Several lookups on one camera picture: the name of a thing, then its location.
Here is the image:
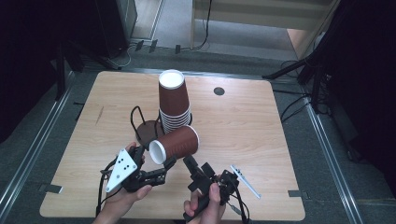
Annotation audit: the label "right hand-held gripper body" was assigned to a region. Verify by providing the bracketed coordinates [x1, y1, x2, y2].
[183, 164, 262, 222]

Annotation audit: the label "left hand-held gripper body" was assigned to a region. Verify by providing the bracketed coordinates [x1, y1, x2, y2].
[105, 148, 169, 194]

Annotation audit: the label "single brown paper cup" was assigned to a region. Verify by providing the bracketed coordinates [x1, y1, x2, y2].
[148, 124, 200, 165]

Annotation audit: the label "black wire cup holder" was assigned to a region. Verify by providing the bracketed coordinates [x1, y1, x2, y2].
[130, 105, 194, 147]

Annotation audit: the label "stack of brown paper cups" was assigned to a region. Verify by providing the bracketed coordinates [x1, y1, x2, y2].
[158, 68, 191, 134]

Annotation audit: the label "person's left hand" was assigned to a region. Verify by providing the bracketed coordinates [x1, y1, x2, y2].
[92, 141, 153, 224]

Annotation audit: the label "person's right hand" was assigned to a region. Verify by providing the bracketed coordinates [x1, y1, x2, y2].
[183, 182, 227, 224]

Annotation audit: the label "grey tape strip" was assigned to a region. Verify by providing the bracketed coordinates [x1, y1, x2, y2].
[38, 184, 64, 194]
[288, 189, 311, 200]

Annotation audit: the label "black metal stand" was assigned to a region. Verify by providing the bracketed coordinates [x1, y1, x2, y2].
[54, 40, 122, 101]

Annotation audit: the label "black cabinet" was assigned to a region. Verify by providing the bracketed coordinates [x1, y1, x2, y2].
[94, 0, 138, 59]

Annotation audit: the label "black tripod stand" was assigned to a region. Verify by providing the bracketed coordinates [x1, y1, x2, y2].
[262, 46, 331, 115]

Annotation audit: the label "white bench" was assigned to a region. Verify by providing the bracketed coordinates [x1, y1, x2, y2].
[190, 0, 340, 49]

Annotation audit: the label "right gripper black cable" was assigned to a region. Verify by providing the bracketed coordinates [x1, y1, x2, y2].
[225, 183, 251, 224]

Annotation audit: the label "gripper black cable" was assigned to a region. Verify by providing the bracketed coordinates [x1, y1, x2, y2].
[95, 157, 120, 217]
[225, 183, 251, 224]

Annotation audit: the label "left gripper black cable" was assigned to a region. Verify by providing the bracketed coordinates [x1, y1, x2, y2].
[95, 157, 120, 217]

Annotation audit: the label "metal floor rail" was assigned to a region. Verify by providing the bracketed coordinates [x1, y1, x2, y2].
[306, 102, 363, 224]
[0, 71, 76, 216]

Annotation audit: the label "white floor cable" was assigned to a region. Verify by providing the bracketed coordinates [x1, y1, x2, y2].
[110, 43, 138, 69]

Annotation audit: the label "black floor cables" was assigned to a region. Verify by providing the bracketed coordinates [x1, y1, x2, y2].
[273, 88, 312, 123]

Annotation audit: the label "black hanging cable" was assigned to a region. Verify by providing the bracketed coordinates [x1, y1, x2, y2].
[180, 0, 213, 51]

